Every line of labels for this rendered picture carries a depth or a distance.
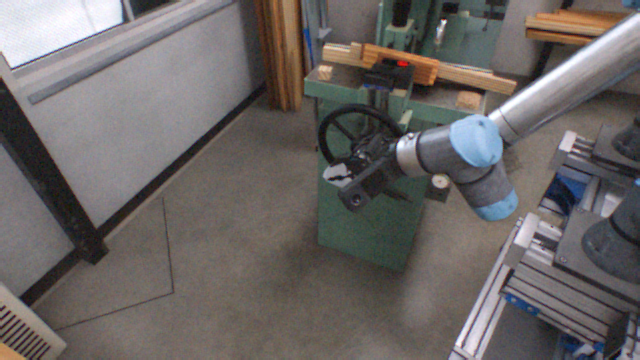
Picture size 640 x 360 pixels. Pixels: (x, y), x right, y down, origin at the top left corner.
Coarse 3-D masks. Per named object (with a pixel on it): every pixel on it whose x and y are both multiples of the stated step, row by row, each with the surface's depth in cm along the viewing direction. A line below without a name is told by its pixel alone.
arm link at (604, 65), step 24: (624, 24) 52; (600, 48) 54; (624, 48) 52; (552, 72) 59; (576, 72) 56; (600, 72) 54; (624, 72) 54; (528, 96) 61; (552, 96) 58; (576, 96) 57; (504, 120) 64; (528, 120) 61; (552, 120) 61; (504, 144) 66
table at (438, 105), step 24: (312, 72) 132; (336, 72) 132; (360, 72) 132; (336, 96) 127; (432, 96) 119; (456, 96) 119; (480, 96) 119; (360, 120) 117; (408, 120) 114; (432, 120) 118; (456, 120) 114
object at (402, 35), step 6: (408, 18) 125; (390, 24) 121; (408, 24) 121; (390, 30) 117; (396, 30) 117; (402, 30) 117; (408, 30) 118; (384, 36) 119; (390, 36) 118; (396, 36) 117; (402, 36) 116; (408, 36) 122; (384, 42) 120; (396, 42) 118; (402, 42) 118; (408, 42) 125; (396, 48) 120; (402, 48) 119
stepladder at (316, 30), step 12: (312, 0) 186; (324, 0) 199; (312, 12) 189; (324, 12) 201; (312, 24) 191; (324, 24) 204; (312, 36) 195; (324, 36) 199; (312, 48) 199; (312, 60) 205; (312, 96) 220
